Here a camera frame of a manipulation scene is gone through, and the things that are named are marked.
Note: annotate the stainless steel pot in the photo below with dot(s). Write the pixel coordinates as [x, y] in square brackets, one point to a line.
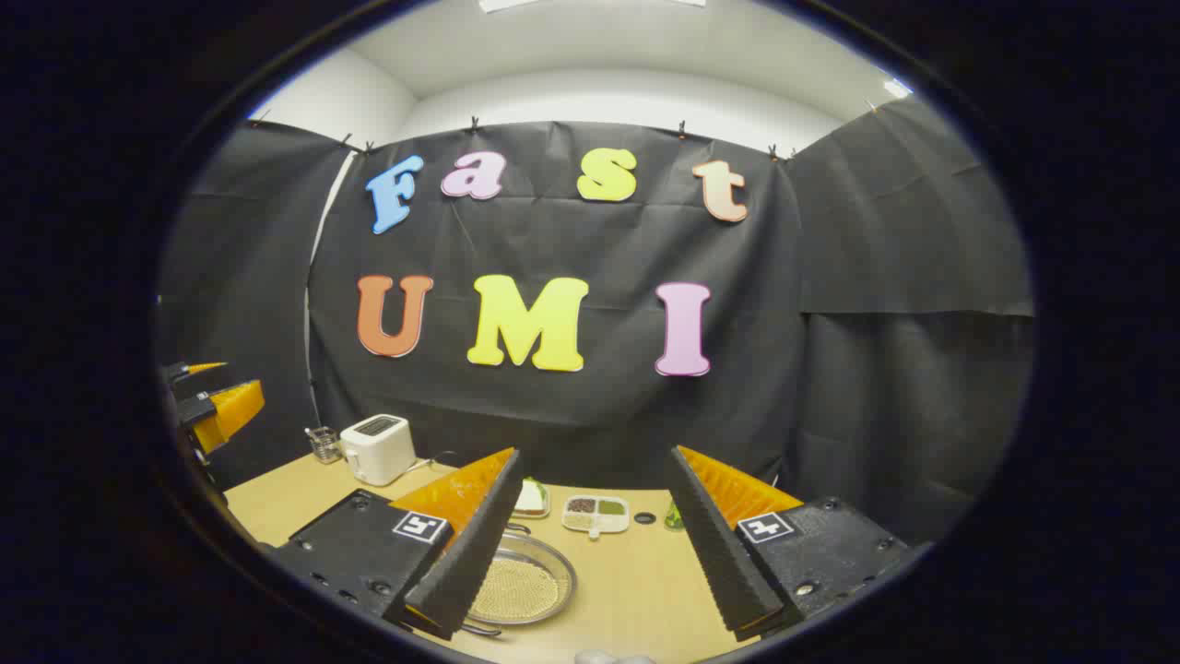
[558, 576]

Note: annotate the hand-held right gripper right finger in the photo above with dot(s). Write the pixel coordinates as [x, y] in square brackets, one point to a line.
[724, 563]

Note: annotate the green drink bottle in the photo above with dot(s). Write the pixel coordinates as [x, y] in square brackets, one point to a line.
[674, 518]

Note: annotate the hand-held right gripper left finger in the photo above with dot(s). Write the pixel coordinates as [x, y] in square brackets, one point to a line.
[470, 563]

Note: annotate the black backdrop cloth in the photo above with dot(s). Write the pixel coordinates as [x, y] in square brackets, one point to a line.
[572, 424]

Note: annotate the white toaster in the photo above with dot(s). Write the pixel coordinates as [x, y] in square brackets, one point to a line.
[378, 452]

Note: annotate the sandwich with lettuce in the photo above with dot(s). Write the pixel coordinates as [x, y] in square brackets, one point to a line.
[532, 496]

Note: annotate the white divided bean dish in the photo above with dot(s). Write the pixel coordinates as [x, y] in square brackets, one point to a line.
[595, 515]

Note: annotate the ceiling light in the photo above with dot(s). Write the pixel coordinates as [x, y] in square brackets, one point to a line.
[590, 4]

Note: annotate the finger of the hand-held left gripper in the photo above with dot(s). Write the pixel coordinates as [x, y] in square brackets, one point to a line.
[198, 369]
[230, 410]

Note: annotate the pile of soybeans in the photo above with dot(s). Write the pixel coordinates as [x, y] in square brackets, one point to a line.
[516, 590]

